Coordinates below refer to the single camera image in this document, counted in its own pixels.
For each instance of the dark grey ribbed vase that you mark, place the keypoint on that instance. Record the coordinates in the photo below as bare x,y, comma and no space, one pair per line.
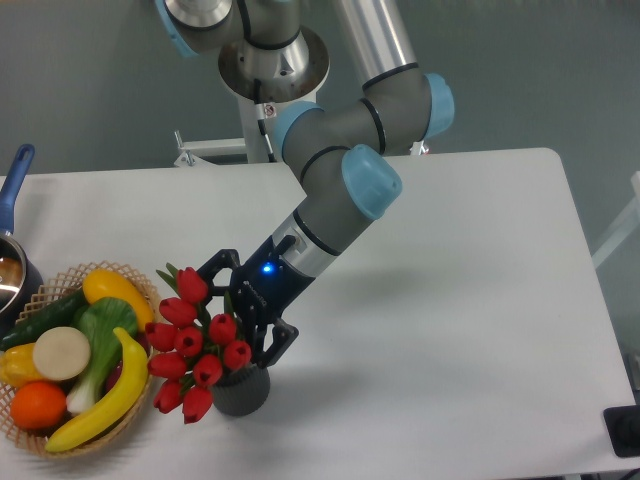
242,392

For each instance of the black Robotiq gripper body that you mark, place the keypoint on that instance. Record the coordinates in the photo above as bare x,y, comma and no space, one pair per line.
265,285

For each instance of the blue handled saucepan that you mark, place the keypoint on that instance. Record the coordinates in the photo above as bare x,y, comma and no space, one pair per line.
20,279

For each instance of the woven wicker basket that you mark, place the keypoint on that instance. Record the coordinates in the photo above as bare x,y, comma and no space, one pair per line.
63,284

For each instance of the green cucumber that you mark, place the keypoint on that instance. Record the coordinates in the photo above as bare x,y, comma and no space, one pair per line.
59,313

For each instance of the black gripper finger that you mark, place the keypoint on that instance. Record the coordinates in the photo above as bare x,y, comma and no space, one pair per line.
282,336
224,259

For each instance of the beige round disc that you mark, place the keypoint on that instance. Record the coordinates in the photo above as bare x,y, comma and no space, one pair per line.
61,353

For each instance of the black device at edge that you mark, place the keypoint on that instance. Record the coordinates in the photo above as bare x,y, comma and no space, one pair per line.
622,424

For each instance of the yellow bell pepper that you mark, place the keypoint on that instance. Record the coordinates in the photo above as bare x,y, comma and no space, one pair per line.
17,366

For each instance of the green bok choy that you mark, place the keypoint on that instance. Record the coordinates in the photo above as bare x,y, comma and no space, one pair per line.
97,322

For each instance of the yellow banana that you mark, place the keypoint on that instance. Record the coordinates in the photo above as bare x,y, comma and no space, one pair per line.
113,406

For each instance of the yellow squash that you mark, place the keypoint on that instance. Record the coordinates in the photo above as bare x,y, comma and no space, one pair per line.
102,283

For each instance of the red tulip bouquet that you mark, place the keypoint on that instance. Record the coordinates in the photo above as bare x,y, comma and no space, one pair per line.
198,354

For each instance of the white frame at right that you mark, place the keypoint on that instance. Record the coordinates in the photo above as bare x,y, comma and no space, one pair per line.
623,225

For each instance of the white table clamp bracket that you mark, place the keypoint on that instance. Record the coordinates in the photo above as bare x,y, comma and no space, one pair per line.
209,152

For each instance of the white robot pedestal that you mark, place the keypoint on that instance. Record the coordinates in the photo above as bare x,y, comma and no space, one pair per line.
255,135

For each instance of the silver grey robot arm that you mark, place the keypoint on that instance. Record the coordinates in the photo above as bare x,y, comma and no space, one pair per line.
269,59

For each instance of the orange fruit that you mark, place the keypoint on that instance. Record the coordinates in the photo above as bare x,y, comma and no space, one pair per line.
38,405

